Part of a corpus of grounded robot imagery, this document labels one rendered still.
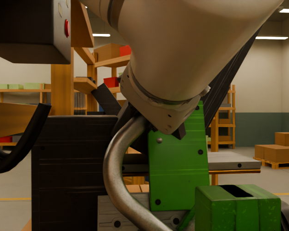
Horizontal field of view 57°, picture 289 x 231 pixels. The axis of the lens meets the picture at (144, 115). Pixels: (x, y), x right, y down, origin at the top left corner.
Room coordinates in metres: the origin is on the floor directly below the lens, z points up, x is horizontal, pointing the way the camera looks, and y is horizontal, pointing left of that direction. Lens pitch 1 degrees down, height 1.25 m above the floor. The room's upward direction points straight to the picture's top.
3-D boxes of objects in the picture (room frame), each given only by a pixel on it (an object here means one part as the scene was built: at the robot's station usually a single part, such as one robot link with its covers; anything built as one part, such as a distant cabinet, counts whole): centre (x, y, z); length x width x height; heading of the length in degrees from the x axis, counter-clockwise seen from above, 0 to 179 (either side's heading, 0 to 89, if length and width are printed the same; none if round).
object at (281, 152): (6.35, -3.36, 0.37); 1.20 x 0.80 x 0.74; 101
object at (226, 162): (0.70, -0.08, 1.11); 0.39 x 0.16 x 0.03; 97
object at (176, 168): (0.55, -0.06, 1.17); 0.13 x 0.12 x 0.20; 7
